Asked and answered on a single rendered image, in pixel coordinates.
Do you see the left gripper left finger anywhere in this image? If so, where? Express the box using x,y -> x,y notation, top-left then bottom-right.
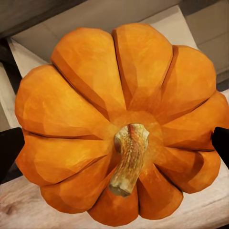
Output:
0,127 -> 25,184

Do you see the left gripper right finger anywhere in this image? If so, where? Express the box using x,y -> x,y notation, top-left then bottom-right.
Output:
212,126 -> 229,168

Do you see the pumpkin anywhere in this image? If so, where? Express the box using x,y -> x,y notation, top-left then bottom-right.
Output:
15,22 -> 229,227

